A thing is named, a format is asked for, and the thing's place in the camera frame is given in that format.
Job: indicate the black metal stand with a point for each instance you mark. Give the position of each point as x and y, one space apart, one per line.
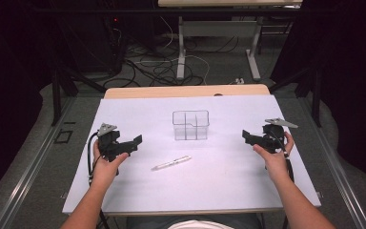
58 92
311 89

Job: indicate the clear plastic divided organizer box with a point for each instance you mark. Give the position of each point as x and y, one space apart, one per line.
190 124

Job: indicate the person's right hand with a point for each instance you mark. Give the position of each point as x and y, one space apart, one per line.
274 162

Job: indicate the white-framed desk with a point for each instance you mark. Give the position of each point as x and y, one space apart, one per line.
217 28

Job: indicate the person's white shirt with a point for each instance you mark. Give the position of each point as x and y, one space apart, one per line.
200 225

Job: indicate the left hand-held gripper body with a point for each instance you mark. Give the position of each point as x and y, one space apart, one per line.
109 143

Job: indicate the person's left hand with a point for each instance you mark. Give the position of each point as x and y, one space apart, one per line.
106 168

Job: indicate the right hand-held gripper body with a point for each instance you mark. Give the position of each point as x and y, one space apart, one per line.
274 137

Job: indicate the white power plug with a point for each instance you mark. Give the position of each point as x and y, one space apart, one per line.
239 81

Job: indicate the white table cover sheet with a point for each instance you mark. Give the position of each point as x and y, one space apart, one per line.
190 178

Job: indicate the white pen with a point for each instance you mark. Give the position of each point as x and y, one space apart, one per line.
171 163

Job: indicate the wooden table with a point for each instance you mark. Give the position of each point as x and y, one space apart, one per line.
184 91

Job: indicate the black computer tower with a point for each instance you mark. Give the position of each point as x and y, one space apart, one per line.
108 38

